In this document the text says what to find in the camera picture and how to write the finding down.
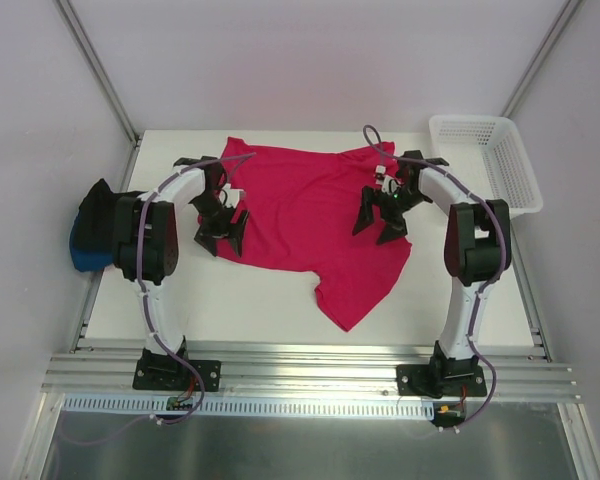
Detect pink t shirt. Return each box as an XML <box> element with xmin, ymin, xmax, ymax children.
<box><xmin>218</xmin><ymin>137</ymin><xmax>412</xmax><ymax>332</ymax></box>

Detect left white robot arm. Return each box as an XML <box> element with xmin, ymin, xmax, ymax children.
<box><xmin>112</xmin><ymin>153</ymin><xmax>253</xmax><ymax>388</ymax></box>

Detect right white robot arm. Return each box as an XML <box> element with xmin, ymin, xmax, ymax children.
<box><xmin>353</xmin><ymin>151</ymin><xmax>511</xmax><ymax>398</ymax></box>

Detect white plastic basket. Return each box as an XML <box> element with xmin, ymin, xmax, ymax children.
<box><xmin>429</xmin><ymin>115</ymin><xmax>543</xmax><ymax>218</ymax></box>

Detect black folded t shirt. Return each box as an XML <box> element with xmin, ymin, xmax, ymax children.
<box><xmin>71</xmin><ymin>178</ymin><xmax>142</xmax><ymax>253</ymax></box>

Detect blue folded t shirt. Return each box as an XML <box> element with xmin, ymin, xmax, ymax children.
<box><xmin>69</xmin><ymin>215</ymin><xmax>113</xmax><ymax>273</ymax></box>

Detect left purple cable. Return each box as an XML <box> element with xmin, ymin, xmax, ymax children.
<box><xmin>57</xmin><ymin>152</ymin><xmax>257</xmax><ymax>445</ymax></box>

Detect purple cable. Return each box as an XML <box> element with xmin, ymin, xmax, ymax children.
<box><xmin>362</xmin><ymin>124</ymin><xmax>511</xmax><ymax>436</ymax></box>
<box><xmin>57</xmin><ymin>152</ymin><xmax>257</xmax><ymax>445</ymax></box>

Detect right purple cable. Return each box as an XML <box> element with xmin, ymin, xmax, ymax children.
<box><xmin>362</xmin><ymin>124</ymin><xmax>511</xmax><ymax>436</ymax></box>

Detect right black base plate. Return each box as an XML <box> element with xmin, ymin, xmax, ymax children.
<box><xmin>396</xmin><ymin>364</ymin><xmax>487</xmax><ymax>399</ymax></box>

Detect white slotted cable duct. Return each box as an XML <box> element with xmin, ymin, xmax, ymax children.
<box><xmin>63</xmin><ymin>394</ymin><xmax>434</xmax><ymax>421</ymax></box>

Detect aluminium mounting rail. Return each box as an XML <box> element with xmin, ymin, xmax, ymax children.
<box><xmin>42</xmin><ymin>339</ymin><xmax>585</xmax><ymax>403</ymax></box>

